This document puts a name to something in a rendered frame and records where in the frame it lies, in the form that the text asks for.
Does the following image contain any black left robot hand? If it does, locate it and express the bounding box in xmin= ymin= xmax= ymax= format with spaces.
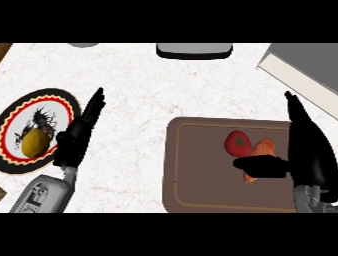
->
xmin=53 ymin=87 xmax=108 ymax=169

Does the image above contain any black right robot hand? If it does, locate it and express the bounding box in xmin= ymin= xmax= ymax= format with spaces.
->
xmin=232 ymin=90 xmax=338 ymax=204

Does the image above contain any red tomato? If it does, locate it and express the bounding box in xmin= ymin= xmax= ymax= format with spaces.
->
xmin=223 ymin=130 xmax=254 ymax=158

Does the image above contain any brown tray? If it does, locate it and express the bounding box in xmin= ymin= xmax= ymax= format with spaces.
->
xmin=161 ymin=116 xmax=300 ymax=214

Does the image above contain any orange sweet potato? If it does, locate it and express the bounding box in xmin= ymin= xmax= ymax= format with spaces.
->
xmin=242 ymin=137 xmax=278 ymax=184

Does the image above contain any round patterned plate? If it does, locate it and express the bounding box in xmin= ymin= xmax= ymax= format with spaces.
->
xmin=0 ymin=87 xmax=83 ymax=175

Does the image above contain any yellow lemon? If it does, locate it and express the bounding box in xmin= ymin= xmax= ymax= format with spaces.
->
xmin=21 ymin=128 xmax=52 ymax=159

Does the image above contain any large grey and cream appliance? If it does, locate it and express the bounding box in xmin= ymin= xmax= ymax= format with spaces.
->
xmin=256 ymin=42 xmax=338 ymax=137

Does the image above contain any small grey object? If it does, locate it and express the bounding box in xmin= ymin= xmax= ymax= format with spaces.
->
xmin=67 ymin=42 xmax=102 ymax=49

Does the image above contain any grey appliance with black base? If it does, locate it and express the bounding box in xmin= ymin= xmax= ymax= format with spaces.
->
xmin=155 ymin=42 xmax=235 ymax=61

